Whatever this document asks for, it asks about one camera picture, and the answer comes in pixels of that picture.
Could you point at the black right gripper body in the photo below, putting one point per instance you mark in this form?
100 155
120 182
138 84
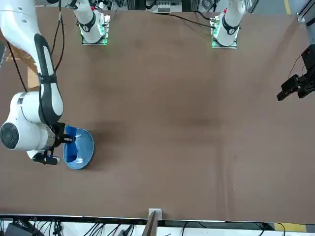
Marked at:
60 132

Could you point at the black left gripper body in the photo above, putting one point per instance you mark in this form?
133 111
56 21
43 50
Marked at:
309 59

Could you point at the blue microfibre cloth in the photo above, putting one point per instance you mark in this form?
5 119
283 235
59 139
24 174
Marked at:
70 152

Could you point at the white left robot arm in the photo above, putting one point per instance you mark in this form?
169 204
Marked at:
227 27

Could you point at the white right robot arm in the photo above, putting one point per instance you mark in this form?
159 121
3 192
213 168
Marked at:
19 24

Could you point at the light blue plastic plate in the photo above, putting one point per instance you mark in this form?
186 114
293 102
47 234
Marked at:
85 147

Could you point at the wooden cup rack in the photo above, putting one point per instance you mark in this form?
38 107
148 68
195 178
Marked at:
32 78

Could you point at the black power supply box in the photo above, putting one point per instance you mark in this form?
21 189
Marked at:
17 229

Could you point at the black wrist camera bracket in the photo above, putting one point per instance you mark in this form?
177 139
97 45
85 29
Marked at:
48 159

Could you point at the aluminium frame bracket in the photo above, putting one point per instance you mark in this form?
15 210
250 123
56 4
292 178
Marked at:
300 17

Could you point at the aluminium frame post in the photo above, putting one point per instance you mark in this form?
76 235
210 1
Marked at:
155 214

